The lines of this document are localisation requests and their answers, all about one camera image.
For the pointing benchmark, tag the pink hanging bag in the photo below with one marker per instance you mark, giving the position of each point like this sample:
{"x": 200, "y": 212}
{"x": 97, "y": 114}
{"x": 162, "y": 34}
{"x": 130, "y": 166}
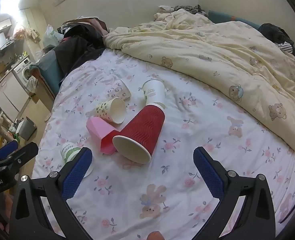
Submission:
{"x": 25, "y": 32}

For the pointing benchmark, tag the white plastic bag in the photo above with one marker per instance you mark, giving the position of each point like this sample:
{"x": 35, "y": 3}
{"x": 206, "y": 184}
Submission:
{"x": 51, "y": 36}

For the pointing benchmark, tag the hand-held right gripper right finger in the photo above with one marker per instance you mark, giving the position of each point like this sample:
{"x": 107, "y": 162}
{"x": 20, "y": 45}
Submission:
{"x": 210, "y": 173}

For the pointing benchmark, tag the white cup green logo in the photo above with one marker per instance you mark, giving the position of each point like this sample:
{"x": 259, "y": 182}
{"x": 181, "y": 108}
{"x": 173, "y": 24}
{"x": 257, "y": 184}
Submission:
{"x": 153, "y": 92}

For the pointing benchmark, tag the pink faceted cup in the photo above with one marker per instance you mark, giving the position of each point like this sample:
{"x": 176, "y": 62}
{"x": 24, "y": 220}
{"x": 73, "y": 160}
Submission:
{"x": 97, "y": 130}

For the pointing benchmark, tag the dark clothes pile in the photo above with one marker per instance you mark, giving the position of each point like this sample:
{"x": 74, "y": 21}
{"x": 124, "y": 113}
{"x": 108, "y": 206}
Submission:
{"x": 72, "y": 47}

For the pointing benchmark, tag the white cup pink pattern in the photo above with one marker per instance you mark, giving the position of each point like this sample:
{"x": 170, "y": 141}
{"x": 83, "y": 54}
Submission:
{"x": 120, "y": 90}

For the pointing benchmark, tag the white floor cabinet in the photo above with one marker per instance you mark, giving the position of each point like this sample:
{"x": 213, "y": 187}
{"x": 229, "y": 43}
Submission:
{"x": 10, "y": 95}

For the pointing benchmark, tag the teal padded bed frame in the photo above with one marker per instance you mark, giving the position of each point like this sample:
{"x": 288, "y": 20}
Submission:
{"x": 47, "y": 67}

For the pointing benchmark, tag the dark patterned cloth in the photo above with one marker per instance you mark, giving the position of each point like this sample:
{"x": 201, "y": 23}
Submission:
{"x": 190, "y": 8}

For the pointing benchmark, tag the striped garment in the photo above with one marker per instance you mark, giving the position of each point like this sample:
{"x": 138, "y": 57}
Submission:
{"x": 285, "y": 47}

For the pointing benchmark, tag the white washing machine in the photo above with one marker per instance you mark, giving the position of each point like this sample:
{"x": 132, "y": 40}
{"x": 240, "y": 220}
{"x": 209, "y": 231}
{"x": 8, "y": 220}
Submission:
{"x": 22, "y": 71}

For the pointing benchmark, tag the white cup green leaf print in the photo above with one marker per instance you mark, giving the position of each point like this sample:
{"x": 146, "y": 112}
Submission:
{"x": 105, "y": 108}

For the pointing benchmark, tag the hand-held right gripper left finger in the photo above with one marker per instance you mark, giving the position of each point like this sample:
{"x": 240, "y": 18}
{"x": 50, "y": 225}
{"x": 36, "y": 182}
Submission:
{"x": 76, "y": 173}

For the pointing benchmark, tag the black garment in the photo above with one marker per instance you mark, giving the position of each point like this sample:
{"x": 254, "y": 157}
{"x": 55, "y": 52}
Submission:
{"x": 272, "y": 32}

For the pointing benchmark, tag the white cup green band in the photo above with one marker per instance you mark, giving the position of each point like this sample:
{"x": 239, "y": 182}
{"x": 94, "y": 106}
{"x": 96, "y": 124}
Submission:
{"x": 68, "y": 152}

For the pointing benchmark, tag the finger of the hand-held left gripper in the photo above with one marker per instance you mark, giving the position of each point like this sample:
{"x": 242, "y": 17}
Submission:
{"x": 2, "y": 152}
{"x": 25, "y": 153}

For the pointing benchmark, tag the white water heater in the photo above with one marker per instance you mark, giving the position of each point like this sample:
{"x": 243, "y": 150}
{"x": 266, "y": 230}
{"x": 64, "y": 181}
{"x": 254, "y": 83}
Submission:
{"x": 0, "y": 40}

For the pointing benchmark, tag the yellow bear print duvet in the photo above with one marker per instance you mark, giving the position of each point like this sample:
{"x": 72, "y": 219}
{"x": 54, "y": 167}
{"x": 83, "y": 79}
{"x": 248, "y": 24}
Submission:
{"x": 212, "y": 55}

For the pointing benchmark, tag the grey trash bin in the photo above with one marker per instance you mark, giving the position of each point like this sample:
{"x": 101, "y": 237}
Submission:
{"x": 27, "y": 128}

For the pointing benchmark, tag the red ribbed paper cup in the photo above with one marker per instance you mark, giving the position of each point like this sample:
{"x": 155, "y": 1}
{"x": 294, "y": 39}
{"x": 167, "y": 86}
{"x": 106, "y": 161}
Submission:
{"x": 142, "y": 127}

